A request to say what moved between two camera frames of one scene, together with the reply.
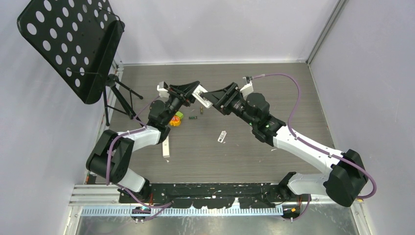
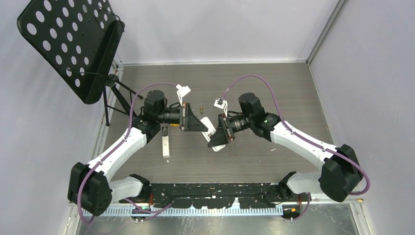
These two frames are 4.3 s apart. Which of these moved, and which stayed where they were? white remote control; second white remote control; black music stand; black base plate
Moved: white remote control
Stayed: second white remote control; black music stand; black base plate
